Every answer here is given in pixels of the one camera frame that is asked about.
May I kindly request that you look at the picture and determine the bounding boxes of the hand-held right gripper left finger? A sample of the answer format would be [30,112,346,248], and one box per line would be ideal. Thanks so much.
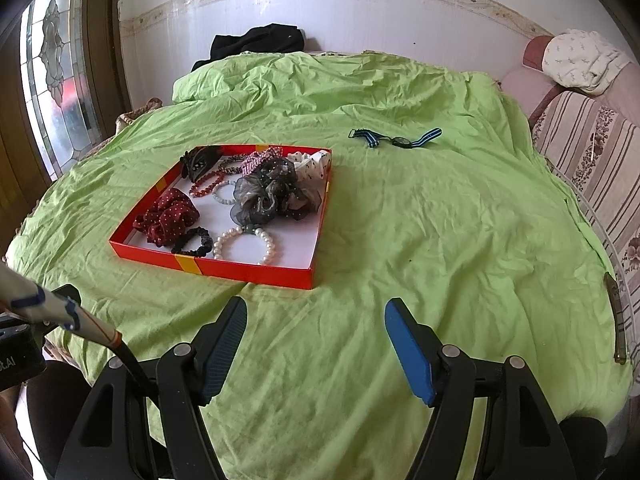
[55,296,249,480]

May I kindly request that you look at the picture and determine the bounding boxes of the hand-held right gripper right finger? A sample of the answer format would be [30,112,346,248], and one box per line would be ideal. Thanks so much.
[384,297,583,480]

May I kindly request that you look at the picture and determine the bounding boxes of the large pearl bracelet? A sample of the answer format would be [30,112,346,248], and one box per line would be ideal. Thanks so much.
[213,225,279,267]

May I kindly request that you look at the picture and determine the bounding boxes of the black scrunchie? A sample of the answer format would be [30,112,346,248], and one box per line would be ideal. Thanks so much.
[171,226,212,257]

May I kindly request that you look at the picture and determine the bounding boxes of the red cardboard box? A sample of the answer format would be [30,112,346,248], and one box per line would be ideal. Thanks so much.
[109,144,334,291]

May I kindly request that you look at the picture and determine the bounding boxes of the small white bead bracelet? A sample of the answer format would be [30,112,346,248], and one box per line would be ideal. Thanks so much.
[212,179,242,205]

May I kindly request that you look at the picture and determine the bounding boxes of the red bead bracelet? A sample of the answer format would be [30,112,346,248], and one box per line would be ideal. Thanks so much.
[189,170,237,199]

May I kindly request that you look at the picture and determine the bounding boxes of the pink striped scrunchie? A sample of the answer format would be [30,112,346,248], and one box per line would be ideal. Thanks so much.
[242,147,284,174]

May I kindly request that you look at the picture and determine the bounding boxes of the white rod with black tip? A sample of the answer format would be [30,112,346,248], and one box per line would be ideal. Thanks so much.
[0,259,153,397]

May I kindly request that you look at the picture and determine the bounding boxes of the person's dark trousers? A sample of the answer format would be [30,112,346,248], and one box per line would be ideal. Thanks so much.
[24,374,108,480]

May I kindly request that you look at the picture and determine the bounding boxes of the green bed blanket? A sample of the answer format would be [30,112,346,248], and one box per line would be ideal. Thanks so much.
[4,52,635,480]

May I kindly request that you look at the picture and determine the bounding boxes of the red polka dot scrunchie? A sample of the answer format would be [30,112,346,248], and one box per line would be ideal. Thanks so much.
[132,187,201,247]

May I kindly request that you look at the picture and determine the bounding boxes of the grey organza scrunchie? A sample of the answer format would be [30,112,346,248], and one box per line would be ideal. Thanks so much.
[233,157,322,225]

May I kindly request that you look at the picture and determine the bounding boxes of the black hair clip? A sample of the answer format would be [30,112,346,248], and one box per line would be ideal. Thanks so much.
[181,144,227,181]

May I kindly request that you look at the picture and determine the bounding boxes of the white polka dot scrunchie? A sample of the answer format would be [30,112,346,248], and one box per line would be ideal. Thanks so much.
[287,150,334,187]

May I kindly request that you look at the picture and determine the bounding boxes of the striped sofa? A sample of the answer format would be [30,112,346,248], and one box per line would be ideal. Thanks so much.
[500,34,640,311]

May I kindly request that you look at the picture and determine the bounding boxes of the stained glass window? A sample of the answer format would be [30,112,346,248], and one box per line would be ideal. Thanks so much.
[19,0,103,177]

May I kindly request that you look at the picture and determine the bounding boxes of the black cloth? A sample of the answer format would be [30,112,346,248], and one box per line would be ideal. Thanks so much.
[192,23,307,74]

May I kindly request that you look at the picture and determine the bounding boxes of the white patterned pillow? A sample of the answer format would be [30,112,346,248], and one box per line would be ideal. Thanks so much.
[542,29,632,96]

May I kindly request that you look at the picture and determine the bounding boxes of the blue striped strap watch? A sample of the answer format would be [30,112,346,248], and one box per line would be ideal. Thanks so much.
[348,127,443,151]

